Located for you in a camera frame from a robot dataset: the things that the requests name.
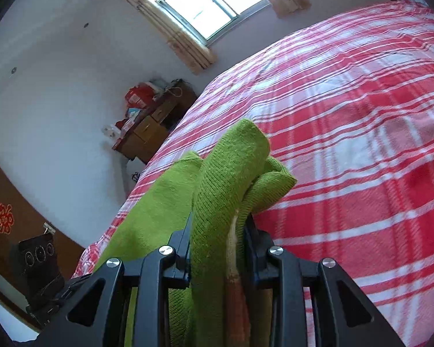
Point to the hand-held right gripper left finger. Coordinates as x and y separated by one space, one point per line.
181 256

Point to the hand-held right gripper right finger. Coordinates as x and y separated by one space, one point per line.
256 256

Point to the green knit sweater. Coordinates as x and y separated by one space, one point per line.
224 173

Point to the brown wooden door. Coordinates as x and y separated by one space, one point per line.
32 217

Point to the red door decoration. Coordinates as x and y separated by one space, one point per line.
3 217

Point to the brown wooden desk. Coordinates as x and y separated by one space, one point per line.
148 130

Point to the white printed box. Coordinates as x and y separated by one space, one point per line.
110 132

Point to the red bags on nightstand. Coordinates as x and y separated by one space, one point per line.
139 95

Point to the red plaid bed sheet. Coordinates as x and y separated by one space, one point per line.
347 115

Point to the window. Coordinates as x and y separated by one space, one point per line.
209 3

